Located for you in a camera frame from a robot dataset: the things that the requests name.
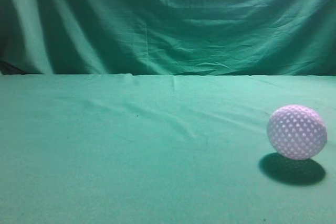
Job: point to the white dimpled golf ball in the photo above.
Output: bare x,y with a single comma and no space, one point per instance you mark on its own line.
297,132

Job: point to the green backdrop cloth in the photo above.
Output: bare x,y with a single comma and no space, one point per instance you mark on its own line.
174,37

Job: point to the green table cloth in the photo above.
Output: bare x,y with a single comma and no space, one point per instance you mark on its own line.
159,149

